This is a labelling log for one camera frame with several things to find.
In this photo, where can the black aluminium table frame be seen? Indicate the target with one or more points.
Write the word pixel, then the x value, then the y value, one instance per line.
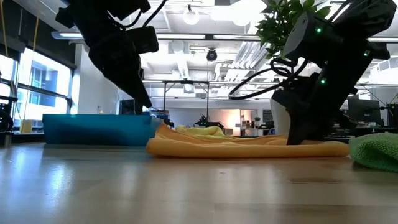
pixel 28 139

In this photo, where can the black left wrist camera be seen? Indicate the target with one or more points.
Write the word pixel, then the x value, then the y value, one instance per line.
pixel 144 40

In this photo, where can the black metal frame stand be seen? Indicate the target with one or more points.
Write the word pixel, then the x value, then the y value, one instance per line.
pixel 186 82

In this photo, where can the yellow box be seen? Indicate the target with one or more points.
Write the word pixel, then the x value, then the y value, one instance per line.
pixel 26 126

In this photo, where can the green microfiber towel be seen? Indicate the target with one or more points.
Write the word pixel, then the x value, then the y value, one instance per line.
pixel 376 152

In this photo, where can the green leafy plant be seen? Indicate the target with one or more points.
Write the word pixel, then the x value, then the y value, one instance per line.
pixel 276 28

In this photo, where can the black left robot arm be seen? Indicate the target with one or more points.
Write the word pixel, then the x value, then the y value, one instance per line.
pixel 93 15

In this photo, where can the orange microfiber towel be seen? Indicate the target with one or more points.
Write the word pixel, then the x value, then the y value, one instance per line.
pixel 233 149

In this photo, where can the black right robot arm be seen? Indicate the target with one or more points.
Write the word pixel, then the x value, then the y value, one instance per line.
pixel 342 37

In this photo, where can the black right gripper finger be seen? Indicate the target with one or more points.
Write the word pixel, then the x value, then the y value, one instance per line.
pixel 306 130

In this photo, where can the black computer monitor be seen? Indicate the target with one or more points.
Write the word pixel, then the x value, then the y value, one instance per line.
pixel 367 110
pixel 127 107

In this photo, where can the teal plastic bin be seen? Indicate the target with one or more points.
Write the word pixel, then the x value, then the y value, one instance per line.
pixel 99 130

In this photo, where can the black hanging ceiling camera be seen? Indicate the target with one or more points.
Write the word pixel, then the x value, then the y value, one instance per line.
pixel 211 55

